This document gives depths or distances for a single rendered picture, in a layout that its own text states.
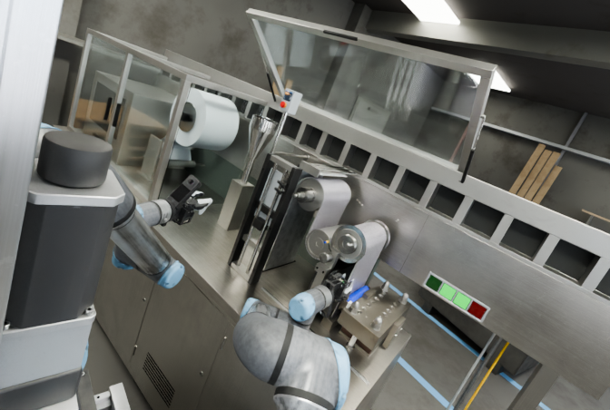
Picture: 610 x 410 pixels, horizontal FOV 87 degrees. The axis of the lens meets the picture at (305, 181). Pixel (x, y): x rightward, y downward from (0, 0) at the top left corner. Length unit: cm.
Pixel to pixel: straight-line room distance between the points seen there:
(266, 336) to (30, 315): 40
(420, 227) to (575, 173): 704
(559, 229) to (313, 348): 104
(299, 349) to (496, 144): 824
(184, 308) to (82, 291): 116
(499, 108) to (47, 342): 880
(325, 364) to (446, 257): 92
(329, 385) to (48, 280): 50
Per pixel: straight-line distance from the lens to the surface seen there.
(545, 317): 152
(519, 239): 154
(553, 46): 490
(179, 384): 174
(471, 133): 130
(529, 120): 870
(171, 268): 96
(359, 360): 136
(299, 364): 69
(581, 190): 837
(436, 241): 150
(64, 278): 42
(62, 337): 48
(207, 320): 147
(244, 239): 144
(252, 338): 71
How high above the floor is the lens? 169
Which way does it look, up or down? 13 degrees down
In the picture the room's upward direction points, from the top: 22 degrees clockwise
